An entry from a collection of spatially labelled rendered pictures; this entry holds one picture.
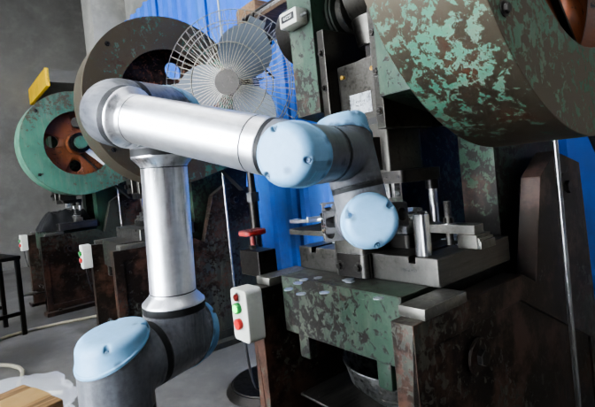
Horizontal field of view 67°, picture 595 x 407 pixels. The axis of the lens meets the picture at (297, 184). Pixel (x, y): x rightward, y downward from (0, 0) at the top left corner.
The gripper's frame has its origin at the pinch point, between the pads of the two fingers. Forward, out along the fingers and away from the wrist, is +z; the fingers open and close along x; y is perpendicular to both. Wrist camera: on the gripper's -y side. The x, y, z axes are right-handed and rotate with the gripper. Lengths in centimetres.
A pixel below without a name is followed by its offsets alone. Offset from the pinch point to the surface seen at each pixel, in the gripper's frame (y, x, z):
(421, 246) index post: -13.9, 7.5, 0.8
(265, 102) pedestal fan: 19, -47, 81
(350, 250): -0.1, 8.0, 12.2
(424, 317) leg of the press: -9.1, 18.5, -13.0
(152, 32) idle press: 71, -95, 116
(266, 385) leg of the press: 24, 42, 26
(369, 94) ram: -8.9, -29.0, 13.1
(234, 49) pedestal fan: 30, -69, 80
